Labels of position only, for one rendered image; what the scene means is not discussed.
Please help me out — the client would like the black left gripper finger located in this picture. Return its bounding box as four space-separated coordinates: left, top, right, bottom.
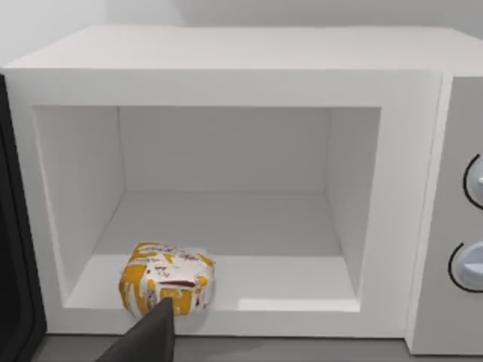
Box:
94 297 177 362

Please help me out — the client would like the yellow and white food packet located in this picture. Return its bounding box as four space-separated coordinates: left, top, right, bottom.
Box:
118 241 217 318

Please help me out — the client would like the black microwave door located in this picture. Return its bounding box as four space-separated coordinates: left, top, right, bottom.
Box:
0 73 48 362

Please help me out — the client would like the pale blue microwave knob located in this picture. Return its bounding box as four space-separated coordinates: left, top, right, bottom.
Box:
448 240 483 293
461 152 483 210

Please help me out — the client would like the white microwave oven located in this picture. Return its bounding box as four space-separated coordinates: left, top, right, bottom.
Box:
0 24 483 356

